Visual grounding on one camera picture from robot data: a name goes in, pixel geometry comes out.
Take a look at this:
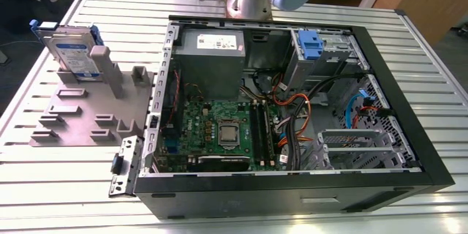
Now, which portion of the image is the hard disk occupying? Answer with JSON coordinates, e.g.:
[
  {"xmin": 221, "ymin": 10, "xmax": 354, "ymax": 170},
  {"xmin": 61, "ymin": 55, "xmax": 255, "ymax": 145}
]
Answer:
[{"xmin": 29, "ymin": 19, "xmax": 106, "ymax": 82}]

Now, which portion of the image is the red black power wire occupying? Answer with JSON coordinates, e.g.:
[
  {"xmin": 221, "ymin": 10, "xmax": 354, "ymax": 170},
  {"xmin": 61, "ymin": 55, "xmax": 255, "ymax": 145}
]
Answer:
[{"xmin": 358, "ymin": 105, "xmax": 393, "ymax": 118}]

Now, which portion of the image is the metal disk bay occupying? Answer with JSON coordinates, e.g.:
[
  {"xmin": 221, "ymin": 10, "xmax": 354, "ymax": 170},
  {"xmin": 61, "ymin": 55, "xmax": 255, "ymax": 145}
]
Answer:
[{"xmin": 317, "ymin": 128, "xmax": 407, "ymax": 170}]

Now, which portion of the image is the grey parts rack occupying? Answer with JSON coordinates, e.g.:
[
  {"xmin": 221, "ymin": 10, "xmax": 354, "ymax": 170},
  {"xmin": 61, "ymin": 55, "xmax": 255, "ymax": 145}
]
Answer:
[{"xmin": 29, "ymin": 45, "xmax": 155, "ymax": 149}]

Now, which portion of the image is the grey power supply unit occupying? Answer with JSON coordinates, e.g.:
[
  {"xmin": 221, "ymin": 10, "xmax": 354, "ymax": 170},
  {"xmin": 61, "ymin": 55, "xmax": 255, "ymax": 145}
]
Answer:
[{"xmin": 171, "ymin": 28, "xmax": 247, "ymax": 102}]

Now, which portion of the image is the green motherboard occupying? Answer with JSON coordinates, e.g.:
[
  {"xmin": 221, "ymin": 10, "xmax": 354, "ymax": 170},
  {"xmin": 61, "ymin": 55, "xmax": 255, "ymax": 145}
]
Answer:
[{"xmin": 155, "ymin": 99, "xmax": 290, "ymax": 173}]

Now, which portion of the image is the metal expansion slot retainer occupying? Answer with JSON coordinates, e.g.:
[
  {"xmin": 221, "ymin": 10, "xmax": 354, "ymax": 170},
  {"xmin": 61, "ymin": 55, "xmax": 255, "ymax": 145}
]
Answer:
[{"xmin": 109, "ymin": 135, "xmax": 146, "ymax": 198}]

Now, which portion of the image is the silver CPU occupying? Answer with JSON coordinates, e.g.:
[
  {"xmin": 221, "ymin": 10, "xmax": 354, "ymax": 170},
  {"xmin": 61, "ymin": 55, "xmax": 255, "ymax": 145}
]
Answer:
[{"xmin": 221, "ymin": 126, "xmax": 239, "ymax": 143}]

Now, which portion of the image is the blue drive latch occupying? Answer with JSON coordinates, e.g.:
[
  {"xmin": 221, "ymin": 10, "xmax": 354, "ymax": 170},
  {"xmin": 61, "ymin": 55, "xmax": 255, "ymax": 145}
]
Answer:
[{"xmin": 298, "ymin": 30, "xmax": 326, "ymax": 61}]

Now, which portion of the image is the CPU socket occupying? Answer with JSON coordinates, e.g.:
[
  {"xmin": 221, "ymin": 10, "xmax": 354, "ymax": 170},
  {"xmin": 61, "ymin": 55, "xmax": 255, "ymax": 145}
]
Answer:
[{"xmin": 217, "ymin": 118, "xmax": 243, "ymax": 151}]

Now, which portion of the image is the metal optical drive cage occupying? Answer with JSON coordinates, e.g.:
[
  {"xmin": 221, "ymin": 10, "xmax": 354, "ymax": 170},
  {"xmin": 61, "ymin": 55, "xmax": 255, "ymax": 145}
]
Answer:
[{"xmin": 283, "ymin": 28, "xmax": 369, "ymax": 92}]

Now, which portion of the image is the black RAM slot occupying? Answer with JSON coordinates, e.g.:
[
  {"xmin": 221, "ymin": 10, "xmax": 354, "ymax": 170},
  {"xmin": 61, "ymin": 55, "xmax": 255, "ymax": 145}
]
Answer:
[
  {"xmin": 261, "ymin": 100, "xmax": 277, "ymax": 163},
  {"xmin": 251, "ymin": 100, "xmax": 267, "ymax": 165}
]

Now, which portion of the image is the black graphics card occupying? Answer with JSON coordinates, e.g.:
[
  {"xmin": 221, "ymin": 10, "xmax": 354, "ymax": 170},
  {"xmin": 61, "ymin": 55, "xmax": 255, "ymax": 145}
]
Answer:
[{"xmin": 155, "ymin": 153, "xmax": 253, "ymax": 174}]

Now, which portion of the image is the black PC case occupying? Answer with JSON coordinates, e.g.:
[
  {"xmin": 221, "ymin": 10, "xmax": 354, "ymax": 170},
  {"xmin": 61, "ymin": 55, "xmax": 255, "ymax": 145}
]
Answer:
[{"xmin": 134, "ymin": 14, "xmax": 457, "ymax": 220}]

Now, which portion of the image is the black chair base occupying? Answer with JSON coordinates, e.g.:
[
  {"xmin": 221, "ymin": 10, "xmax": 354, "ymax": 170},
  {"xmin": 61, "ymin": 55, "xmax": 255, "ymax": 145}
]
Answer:
[{"xmin": 450, "ymin": 19, "xmax": 468, "ymax": 37}]

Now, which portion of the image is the orange wire bundle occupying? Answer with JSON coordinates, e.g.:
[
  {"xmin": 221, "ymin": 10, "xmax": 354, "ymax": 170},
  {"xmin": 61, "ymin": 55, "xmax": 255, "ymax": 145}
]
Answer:
[{"xmin": 274, "ymin": 93, "xmax": 313, "ymax": 147}]

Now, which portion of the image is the black cable bundle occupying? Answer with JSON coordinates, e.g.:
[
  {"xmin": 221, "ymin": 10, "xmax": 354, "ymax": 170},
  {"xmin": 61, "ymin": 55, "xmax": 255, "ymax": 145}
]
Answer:
[{"xmin": 285, "ymin": 72, "xmax": 367, "ymax": 170}]

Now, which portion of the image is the blue data wire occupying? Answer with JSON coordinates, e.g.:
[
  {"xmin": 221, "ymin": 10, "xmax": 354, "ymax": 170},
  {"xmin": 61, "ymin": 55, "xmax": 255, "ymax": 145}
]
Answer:
[{"xmin": 343, "ymin": 88, "xmax": 373, "ymax": 130}]

